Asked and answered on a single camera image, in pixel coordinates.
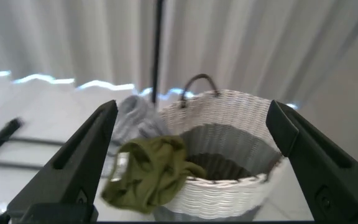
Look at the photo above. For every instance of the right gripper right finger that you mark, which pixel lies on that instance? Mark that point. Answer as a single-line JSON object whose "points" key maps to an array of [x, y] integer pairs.
{"points": [[346, 189]]}

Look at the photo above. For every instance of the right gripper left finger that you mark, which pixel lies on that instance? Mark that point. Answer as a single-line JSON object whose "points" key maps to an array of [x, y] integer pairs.
{"points": [[51, 193]]}

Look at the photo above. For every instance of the green garment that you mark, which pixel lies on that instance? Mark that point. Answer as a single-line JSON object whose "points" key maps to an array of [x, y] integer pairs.
{"points": [[154, 174]]}

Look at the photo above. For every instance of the white laundry basket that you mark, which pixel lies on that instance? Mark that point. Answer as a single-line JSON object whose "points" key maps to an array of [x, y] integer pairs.
{"points": [[216, 199]]}

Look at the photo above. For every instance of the black clothes rack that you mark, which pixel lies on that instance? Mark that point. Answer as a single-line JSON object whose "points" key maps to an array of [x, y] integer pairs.
{"points": [[157, 46]]}

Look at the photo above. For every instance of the pale grey shorts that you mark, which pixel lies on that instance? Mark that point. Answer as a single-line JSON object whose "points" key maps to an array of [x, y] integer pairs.
{"points": [[135, 119]]}

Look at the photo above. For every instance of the white curtain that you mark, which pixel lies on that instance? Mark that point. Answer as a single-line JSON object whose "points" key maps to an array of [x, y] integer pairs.
{"points": [[73, 37]]}

